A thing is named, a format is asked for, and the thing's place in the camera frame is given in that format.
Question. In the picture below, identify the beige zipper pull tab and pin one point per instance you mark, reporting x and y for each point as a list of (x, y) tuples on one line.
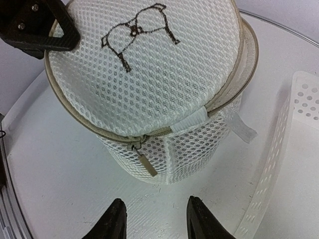
[(136, 146)]

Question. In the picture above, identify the white mesh laundry bag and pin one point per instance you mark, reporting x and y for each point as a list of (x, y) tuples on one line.
[(170, 72)]

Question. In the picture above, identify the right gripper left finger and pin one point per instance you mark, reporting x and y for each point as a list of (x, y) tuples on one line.
[(112, 224)]

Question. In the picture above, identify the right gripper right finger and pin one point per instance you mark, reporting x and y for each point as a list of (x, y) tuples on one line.
[(201, 223)]

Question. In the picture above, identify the white perforated plastic basket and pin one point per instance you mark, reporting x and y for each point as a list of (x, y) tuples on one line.
[(301, 105)]

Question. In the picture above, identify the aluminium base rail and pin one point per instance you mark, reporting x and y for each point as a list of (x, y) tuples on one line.
[(12, 221)]

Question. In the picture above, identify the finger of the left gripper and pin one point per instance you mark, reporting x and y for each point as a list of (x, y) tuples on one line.
[(37, 26)]

